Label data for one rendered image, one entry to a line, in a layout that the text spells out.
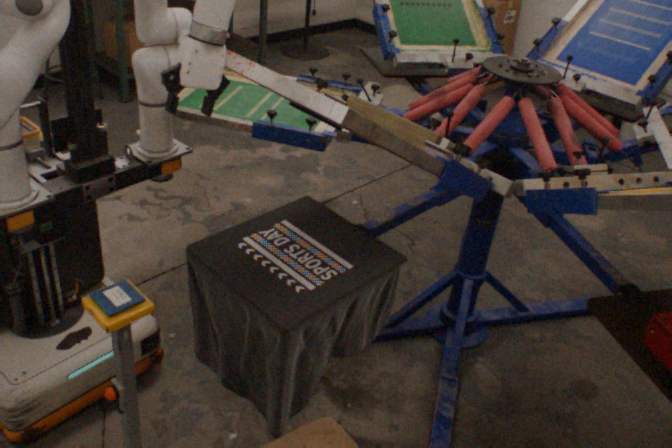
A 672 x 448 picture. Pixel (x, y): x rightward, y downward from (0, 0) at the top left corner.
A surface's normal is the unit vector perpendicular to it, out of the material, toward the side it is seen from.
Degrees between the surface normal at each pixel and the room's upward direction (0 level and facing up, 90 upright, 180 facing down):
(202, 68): 92
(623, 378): 0
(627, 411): 0
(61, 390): 90
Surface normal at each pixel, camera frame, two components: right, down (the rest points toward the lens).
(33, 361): 0.10, -0.86
